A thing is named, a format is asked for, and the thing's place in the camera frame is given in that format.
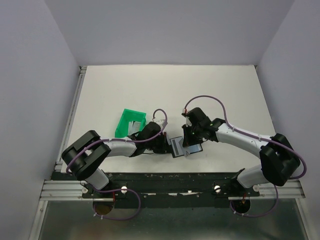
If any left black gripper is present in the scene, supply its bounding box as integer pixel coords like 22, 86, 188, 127
145, 132, 173, 154

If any translucent blue credit card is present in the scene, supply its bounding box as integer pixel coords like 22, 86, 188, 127
183, 144, 203, 157

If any white credit card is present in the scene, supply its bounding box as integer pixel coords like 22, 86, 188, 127
170, 136, 185, 158

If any black leather card holder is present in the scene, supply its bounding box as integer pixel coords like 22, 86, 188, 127
169, 136, 203, 158

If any green plastic bin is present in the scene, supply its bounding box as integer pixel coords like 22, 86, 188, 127
114, 108, 147, 138

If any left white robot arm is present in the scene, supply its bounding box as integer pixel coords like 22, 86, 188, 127
61, 121, 169, 198

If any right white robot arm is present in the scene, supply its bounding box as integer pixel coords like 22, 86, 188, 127
182, 107, 301, 196

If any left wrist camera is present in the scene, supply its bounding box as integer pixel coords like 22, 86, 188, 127
152, 117, 168, 129

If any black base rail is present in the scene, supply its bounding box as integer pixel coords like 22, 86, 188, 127
82, 172, 260, 209

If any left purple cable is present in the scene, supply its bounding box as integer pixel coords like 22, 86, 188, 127
65, 108, 168, 175

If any aluminium frame rail left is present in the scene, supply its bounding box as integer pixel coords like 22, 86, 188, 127
54, 65, 87, 172

